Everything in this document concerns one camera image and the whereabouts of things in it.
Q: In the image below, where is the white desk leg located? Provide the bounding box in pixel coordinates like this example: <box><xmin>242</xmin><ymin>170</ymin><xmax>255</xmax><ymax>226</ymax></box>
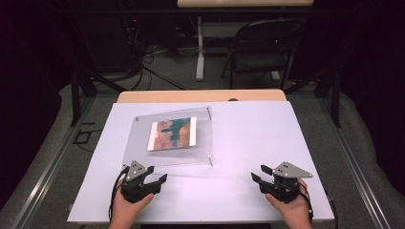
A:
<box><xmin>195</xmin><ymin>16</ymin><xmax>205</xmax><ymax>82</ymax></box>

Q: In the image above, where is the light wooden desk top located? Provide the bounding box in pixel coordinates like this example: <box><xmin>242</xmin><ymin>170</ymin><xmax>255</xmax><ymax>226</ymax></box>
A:
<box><xmin>176</xmin><ymin>0</ymin><xmax>314</xmax><ymax>8</ymax></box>

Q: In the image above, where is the black metal stand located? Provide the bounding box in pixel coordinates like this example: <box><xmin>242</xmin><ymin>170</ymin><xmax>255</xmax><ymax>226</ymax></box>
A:
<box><xmin>283</xmin><ymin>68</ymin><xmax>342</xmax><ymax>129</ymax></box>
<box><xmin>70</xmin><ymin>68</ymin><xmax>127</xmax><ymax>128</ymax></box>

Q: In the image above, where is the wooden table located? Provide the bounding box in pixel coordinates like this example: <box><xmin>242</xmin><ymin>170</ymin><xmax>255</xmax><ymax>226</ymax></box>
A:
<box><xmin>117</xmin><ymin>89</ymin><xmax>288</xmax><ymax>103</ymax></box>

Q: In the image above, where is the person's right hand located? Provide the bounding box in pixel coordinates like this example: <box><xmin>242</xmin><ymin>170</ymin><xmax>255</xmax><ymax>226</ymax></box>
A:
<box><xmin>266</xmin><ymin>177</ymin><xmax>313</xmax><ymax>229</ymax></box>

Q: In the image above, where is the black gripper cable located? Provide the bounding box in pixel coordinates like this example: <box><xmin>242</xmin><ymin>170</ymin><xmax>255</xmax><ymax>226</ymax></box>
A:
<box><xmin>108</xmin><ymin>166</ymin><xmax>130</xmax><ymax>223</ymax></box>
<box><xmin>299</xmin><ymin>182</ymin><xmax>339</xmax><ymax>229</ymax></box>

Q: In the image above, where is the clear acrylic photo frame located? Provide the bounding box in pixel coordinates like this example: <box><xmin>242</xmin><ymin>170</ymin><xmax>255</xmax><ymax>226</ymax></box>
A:
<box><xmin>121</xmin><ymin>105</ymin><xmax>215</xmax><ymax>169</ymax></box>

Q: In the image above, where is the person's left hand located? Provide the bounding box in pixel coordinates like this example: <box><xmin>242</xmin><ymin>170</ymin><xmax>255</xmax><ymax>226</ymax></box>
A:
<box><xmin>109</xmin><ymin>179</ymin><xmax>156</xmax><ymax>229</ymax></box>

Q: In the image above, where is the painting print card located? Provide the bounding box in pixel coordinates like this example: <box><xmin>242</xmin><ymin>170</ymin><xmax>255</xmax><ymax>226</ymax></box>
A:
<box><xmin>146</xmin><ymin>116</ymin><xmax>198</xmax><ymax>152</ymax></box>

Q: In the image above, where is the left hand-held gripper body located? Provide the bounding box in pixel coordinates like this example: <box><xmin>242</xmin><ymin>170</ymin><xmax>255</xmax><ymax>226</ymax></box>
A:
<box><xmin>120</xmin><ymin>160</ymin><xmax>161</xmax><ymax>204</ymax></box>

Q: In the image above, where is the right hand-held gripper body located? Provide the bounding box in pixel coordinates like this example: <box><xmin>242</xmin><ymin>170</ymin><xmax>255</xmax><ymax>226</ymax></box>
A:
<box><xmin>259</xmin><ymin>161</ymin><xmax>313</xmax><ymax>204</ymax></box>

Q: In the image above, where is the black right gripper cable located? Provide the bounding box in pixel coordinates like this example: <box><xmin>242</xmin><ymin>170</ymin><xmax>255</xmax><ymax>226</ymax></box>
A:
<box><xmin>299</xmin><ymin>182</ymin><xmax>339</xmax><ymax>229</ymax></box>

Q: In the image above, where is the black horizontal bar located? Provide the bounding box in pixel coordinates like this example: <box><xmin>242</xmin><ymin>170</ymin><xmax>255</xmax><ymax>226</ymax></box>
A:
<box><xmin>56</xmin><ymin>8</ymin><xmax>352</xmax><ymax>17</ymax></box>

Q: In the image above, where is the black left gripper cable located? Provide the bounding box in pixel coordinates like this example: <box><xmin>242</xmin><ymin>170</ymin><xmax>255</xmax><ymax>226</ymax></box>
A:
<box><xmin>108</xmin><ymin>166</ymin><xmax>130</xmax><ymax>223</ymax></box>

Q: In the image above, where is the black folding chair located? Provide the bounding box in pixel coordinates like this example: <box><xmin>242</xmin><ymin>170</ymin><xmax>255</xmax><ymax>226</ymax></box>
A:
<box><xmin>221</xmin><ymin>18</ymin><xmax>305</xmax><ymax>90</ymax></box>

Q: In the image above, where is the white board sheet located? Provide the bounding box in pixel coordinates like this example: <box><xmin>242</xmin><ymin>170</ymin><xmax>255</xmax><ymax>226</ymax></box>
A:
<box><xmin>67</xmin><ymin>100</ymin><xmax>335</xmax><ymax>223</ymax></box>

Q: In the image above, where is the tangle of floor cables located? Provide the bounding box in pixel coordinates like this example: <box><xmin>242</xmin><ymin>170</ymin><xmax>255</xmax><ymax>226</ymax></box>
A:
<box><xmin>125</xmin><ymin>18</ymin><xmax>194</xmax><ymax>92</ymax></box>

